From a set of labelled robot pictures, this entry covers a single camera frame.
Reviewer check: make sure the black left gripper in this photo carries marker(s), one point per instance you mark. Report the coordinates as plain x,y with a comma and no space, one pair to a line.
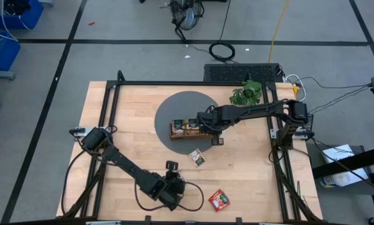
173,189

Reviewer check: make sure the white round disc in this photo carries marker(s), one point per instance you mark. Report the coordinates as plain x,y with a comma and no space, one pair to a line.
343,179

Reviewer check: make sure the green plant in white pot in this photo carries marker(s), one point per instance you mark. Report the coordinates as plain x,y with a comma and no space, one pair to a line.
246,95

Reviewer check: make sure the wooden tea organizer box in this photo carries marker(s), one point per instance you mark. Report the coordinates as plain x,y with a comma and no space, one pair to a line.
187,137

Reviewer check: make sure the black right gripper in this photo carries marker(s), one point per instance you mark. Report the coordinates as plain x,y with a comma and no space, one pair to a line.
210,120

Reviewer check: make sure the silver metal bar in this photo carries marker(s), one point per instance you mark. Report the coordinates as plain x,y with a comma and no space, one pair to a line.
102,223

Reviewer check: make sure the small black control box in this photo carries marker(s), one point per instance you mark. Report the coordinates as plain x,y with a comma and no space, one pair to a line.
311,123

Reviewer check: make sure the red strawberry tea bag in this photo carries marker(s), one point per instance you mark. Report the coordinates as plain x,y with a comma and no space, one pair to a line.
219,200

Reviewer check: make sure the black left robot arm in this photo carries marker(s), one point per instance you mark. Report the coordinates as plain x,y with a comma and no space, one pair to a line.
124,162

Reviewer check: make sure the grey side table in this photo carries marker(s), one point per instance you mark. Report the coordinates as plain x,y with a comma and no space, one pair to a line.
313,156

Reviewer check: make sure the black metal bar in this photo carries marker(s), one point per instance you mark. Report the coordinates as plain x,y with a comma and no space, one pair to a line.
349,162

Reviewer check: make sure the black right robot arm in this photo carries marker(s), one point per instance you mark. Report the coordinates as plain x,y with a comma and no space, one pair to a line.
255,111

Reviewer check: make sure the yellow plug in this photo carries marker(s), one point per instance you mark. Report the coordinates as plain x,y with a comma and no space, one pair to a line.
296,90

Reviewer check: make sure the black perforated computer case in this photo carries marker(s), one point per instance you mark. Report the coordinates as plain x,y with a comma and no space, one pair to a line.
243,72

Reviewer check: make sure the black floor fan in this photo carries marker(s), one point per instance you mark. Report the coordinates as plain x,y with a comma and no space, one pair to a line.
187,14

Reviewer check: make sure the grey round woven placemat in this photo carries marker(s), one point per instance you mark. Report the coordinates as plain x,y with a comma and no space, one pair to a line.
180,103

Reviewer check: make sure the white booklet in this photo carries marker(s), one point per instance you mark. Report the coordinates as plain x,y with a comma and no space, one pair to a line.
337,153

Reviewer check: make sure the orange mango tea bag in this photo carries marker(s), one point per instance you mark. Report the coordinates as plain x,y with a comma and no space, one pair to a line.
191,126

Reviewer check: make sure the black table-edge bracket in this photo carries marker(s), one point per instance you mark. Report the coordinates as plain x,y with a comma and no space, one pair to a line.
238,220
148,219

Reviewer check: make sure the blue plastic bin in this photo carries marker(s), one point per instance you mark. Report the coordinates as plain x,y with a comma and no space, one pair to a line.
5,56
24,18

